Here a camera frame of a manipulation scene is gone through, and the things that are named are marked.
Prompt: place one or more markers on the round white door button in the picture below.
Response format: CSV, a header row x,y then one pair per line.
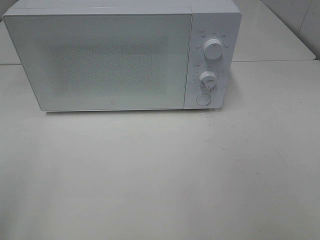
x,y
203,100

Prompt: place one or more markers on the white microwave knob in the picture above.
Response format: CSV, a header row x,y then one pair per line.
x,y
213,48
208,79

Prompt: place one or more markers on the white microwave door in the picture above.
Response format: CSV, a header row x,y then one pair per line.
x,y
104,62

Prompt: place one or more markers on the white microwave oven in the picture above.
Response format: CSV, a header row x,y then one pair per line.
x,y
209,19

